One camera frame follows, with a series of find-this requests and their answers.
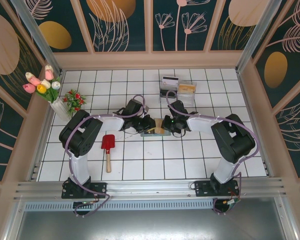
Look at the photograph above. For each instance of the green folding card holder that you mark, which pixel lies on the green folding card holder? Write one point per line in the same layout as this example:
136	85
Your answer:
150	134

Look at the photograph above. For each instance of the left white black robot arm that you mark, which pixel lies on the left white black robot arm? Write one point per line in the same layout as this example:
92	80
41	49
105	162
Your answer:
110	122

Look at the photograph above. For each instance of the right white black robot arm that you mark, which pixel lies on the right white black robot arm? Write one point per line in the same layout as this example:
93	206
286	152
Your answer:
202	123

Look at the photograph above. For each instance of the clear stepped acrylic card stand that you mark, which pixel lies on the clear stepped acrylic card stand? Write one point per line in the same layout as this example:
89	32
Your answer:
162	101

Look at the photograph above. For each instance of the black card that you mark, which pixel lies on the black card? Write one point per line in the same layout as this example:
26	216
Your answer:
163	93

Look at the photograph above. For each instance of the gold card in box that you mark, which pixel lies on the gold card in box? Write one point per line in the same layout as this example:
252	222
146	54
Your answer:
187	88

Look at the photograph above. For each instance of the white card magnetic stripe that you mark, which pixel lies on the white card magnetic stripe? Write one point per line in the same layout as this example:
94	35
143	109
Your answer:
170	82

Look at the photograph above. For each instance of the small red flower plant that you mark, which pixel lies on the small red flower plant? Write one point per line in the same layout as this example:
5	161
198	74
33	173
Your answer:
75	101

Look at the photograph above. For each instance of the white ribbed vase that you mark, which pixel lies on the white ribbed vase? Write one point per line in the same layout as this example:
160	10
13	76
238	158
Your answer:
60	110

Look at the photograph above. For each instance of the pastel artificial tulip bouquet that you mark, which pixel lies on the pastel artificial tulip bouquet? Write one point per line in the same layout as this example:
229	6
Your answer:
43	86

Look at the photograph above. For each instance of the grey metal sheet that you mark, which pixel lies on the grey metal sheet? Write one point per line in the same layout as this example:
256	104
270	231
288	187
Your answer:
150	225

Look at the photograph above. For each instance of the small green circuit board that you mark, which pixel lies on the small green circuit board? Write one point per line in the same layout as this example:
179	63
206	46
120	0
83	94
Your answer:
232	202

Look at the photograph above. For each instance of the aluminium mounting rail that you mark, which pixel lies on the aluminium mounting rail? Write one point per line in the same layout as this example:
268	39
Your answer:
150	190

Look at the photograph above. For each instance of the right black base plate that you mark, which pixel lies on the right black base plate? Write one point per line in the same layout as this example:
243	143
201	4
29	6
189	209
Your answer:
202	188

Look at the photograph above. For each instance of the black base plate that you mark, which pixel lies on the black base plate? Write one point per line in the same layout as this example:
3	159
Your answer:
98	188
202	188

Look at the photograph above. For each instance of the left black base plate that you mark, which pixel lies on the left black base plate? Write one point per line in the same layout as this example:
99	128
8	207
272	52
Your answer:
98	188

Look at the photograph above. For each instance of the aluminium frame post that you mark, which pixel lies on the aluminium frame post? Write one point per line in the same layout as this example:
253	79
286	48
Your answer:
39	37
257	37

